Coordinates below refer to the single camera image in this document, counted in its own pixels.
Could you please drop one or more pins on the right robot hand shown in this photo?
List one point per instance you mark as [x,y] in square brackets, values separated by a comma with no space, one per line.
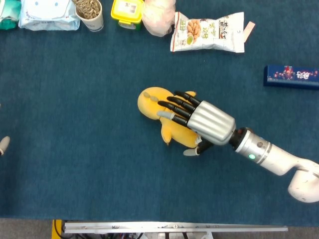
[211,122]

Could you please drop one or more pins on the yellow plush duck toy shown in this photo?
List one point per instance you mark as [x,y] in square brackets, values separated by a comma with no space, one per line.
[152,109]

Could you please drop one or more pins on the beige paper strip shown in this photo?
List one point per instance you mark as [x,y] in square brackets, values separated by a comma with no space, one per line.
[249,31]

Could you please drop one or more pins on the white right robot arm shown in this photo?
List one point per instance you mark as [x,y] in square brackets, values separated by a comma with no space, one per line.
[276,159]

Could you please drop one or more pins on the paper cup with sticks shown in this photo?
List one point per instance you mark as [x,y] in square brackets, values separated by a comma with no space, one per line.
[91,15]

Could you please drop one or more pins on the white crumpled plastic bag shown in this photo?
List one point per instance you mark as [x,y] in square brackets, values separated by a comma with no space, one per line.
[157,16]

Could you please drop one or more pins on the white peanut snack bag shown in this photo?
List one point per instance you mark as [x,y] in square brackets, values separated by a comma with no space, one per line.
[209,32]

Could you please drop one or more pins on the aluminium frame rail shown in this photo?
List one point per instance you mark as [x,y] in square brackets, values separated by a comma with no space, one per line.
[174,227]

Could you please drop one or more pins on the light blue wet wipes pack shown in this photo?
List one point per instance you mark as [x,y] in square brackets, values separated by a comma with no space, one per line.
[48,16]

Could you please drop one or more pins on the dark blue table cloth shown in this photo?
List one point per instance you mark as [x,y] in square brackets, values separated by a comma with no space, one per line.
[99,149]

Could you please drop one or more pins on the dark blue printed box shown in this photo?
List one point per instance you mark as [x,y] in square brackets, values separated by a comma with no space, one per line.
[291,77]

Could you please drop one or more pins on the yellow lidded plastic container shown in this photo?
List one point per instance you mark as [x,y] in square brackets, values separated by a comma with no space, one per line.
[127,12]

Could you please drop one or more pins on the green and white package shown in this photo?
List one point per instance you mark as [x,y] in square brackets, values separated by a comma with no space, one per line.
[8,15]

